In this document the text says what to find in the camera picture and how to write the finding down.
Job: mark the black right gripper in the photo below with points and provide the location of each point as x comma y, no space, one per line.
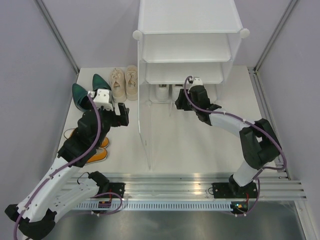
182,96

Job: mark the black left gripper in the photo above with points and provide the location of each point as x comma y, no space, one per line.
119,120

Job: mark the white sneaker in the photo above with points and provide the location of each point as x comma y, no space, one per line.
162,92
175,91

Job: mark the green pointed shoe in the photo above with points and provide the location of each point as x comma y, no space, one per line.
80,98
99,83

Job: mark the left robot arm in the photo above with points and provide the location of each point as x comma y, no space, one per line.
36,216

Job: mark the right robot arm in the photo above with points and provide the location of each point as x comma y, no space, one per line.
257,140

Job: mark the clear cabinet door panel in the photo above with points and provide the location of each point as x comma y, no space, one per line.
144,125

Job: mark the white plastic shoe cabinet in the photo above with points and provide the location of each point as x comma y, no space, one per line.
180,38

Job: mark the beige sneaker left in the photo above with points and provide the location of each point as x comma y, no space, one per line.
117,84

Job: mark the beige sneaker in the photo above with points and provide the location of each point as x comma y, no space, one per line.
117,84
131,82

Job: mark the orange sneaker upper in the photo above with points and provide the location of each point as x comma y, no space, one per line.
67,133

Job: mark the orange sneaker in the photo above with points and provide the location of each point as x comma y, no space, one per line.
67,133
100,155

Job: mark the beige sneaker right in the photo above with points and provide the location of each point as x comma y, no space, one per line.
131,82

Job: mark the orange sneaker lower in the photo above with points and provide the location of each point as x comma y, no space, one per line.
100,155

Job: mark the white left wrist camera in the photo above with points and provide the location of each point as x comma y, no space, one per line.
102,99

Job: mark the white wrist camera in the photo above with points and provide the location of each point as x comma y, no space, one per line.
195,81
102,99

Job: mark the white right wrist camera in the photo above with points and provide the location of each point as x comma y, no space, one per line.
195,81

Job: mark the aluminium mounting rail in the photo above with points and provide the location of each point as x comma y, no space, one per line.
194,186

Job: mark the white slotted cable duct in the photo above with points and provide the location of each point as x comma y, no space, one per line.
135,205

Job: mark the right aluminium frame post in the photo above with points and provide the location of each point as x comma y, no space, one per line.
274,36

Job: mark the aluminium frame post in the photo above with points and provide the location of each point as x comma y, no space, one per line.
57,35
274,36

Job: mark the left aluminium frame post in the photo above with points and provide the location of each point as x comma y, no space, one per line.
57,35

